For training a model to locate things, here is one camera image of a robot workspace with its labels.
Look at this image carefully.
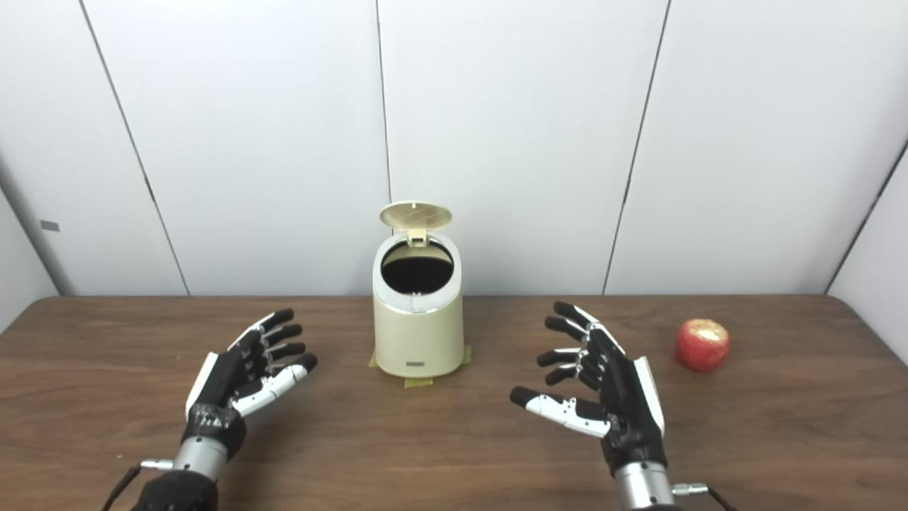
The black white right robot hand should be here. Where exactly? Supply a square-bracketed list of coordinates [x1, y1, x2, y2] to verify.
[509, 301, 669, 476]

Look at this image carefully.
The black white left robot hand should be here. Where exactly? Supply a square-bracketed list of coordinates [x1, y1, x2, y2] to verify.
[182, 308, 319, 461]

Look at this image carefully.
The red apple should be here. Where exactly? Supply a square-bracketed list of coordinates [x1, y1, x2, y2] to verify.
[675, 319, 731, 373]

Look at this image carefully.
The cream round bin lid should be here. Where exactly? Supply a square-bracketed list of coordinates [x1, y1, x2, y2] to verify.
[379, 201, 453, 248]

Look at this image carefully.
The cream-colored bin body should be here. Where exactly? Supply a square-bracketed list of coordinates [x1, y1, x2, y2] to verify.
[372, 231, 465, 379]

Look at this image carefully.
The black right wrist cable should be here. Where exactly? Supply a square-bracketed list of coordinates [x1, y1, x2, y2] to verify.
[672, 483, 738, 511]

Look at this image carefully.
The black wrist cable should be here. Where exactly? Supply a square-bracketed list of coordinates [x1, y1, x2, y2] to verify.
[672, 483, 738, 511]
[101, 460, 175, 511]

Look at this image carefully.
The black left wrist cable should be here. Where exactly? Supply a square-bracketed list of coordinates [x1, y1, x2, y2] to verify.
[101, 460, 175, 511]

